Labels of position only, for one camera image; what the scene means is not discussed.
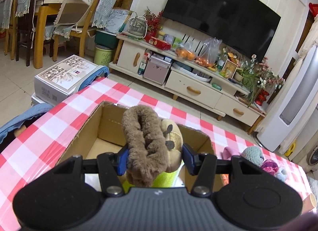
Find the green yellow sponge cloth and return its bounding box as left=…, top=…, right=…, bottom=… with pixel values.
left=121, top=162, right=186, bottom=189

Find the brown plush slipper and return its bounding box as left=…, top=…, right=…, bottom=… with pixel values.
left=122, top=105, right=183, bottom=187

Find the teal knitted hat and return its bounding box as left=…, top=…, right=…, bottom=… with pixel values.
left=241, top=146, right=264, bottom=167

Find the purple pink knitted hat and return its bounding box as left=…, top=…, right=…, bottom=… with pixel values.
left=260, top=159, right=279, bottom=176

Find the pink knitted cloth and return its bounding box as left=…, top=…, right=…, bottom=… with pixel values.
left=222, top=147, right=240, bottom=160

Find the cardboard box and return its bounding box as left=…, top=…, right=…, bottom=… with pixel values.
left=57, top=101, right=215, bottom=191

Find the orange white tissue pack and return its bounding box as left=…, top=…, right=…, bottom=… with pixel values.
left=220, top=174, right=229, bottom=186

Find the cream tv cabinet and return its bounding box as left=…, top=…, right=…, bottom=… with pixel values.
left=110, top=34, right=266, bottom=132

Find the red white checkered tablecloth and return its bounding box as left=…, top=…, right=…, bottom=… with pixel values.
left=0, top=76, right=314, bottom=231

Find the pink storage box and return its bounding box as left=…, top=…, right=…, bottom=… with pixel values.
left=143, top=55, right=171, bottom=85

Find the flower plant pot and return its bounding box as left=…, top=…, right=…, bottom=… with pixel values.
left=238, top=54, right=285, bottom=106

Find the white printed carton box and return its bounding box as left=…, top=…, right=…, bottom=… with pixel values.
left=34, top=54, right=99, bottom=106

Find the green trash bin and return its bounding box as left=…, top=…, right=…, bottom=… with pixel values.
left=94, top=45, right=115, bottom=66

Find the white standing air conditioner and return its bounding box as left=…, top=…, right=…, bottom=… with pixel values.
left=255, top=44, right=317, bottom=152

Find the white paper cup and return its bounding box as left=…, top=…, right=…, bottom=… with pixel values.
left=301, top=193, right=317, bottom=214

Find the black television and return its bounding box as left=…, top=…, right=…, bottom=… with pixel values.
left=163, top=0, right=281, bottom=61

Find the wooden dining chair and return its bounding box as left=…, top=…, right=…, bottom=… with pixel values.
left=52, top=0, right=119, bottom=62

